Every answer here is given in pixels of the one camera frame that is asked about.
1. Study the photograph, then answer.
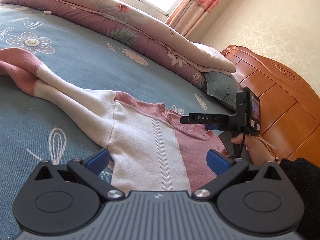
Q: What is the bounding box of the pink and white knit sweater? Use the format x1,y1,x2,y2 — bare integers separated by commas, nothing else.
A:
0,49,230,193

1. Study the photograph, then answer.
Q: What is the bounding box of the wooden headboard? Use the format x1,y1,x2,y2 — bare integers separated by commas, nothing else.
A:
220,44,320,165

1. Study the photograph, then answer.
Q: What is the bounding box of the white cable tie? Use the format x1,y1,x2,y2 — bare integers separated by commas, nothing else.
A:
259,134,277,153

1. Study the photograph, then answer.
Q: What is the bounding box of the person's right hand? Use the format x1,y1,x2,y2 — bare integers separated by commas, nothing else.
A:
231,134,281,165

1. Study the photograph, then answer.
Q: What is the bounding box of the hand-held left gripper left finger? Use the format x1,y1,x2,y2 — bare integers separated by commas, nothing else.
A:
26,148,125,202

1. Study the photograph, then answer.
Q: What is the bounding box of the pink floral curtain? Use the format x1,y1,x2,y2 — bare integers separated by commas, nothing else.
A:
165,0,244,37

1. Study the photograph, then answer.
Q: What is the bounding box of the folded pink floral quilt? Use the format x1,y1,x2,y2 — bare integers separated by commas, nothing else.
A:
0,0,237,93

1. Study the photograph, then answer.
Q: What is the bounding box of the person's right forearm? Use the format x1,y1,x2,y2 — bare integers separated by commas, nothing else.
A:
279,157,320,240

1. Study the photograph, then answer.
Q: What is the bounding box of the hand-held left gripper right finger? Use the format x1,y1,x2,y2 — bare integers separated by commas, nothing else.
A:
192,149,289,200

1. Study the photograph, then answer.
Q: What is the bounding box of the grey-blue printed pillow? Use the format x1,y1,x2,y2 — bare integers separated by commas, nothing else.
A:
204,71,244,110

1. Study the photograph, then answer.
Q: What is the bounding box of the bed with blue floral sheet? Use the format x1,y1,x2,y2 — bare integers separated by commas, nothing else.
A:
0,4,238,240

